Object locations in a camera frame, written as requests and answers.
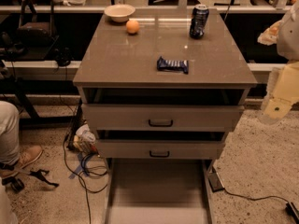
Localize blue rxbar wrapper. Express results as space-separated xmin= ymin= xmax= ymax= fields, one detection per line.
xmin=157 ymin=57 xmax=189 ymax=75

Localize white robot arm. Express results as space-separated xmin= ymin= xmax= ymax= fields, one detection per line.
xmin=258 ymin=1 xmax=299 ymax=124

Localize grey drawer cabinet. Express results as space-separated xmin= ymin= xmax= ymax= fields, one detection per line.
xmin=72 ymin=7 xmax=259 ymax=224

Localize open bottom grey drawer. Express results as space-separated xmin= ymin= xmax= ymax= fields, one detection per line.
xmin=103 ymin=159 xmax=216 ymax=224

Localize middle grey drawer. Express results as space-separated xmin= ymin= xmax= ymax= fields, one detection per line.
xmin=96 ymin=140 xmax=225 ymax=160

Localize top grey drawer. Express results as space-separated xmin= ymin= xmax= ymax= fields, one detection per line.
xmin=82 ymin=104 xmax=244 ymax=132

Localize black power adapter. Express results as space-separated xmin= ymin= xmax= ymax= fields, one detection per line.
xmin=208 ymin=172 xmax=224 ymax=192

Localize dark blue soda can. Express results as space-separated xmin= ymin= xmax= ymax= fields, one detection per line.
xmin=189 ymin=4 xmax=209 ymax=39

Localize orange fruit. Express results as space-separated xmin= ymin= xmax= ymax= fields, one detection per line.
xmin=126 ymin=20 xmax=139 ymax=35

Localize white ceramic bowl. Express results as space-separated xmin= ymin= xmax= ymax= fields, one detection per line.
xmin=104 ymin=4 xmax=135 ymax=22

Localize black headphones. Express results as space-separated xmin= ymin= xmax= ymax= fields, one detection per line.
xmin=54 ymin=48 xmax=73 ymax=67

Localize black bag on shelf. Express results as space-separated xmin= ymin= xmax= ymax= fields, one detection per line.
xmin=16 ymin=0 xmax=56 ymax=47

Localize tan leather shoe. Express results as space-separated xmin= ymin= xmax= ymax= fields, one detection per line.
xmin=0 ymin=146 xmax=43 ymax=179

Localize person's leg in trousers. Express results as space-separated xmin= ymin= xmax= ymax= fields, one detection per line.
xmin=0 ymin=101 xmax=20 ymax=165

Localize black floor cable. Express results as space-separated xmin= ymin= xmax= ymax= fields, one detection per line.
xmin=62 ymin=131 xmax=109 ymax=224

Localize black strap on floor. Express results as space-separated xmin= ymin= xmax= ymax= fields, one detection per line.
xmin=28 ymin=168 xmax=60 ymax=189

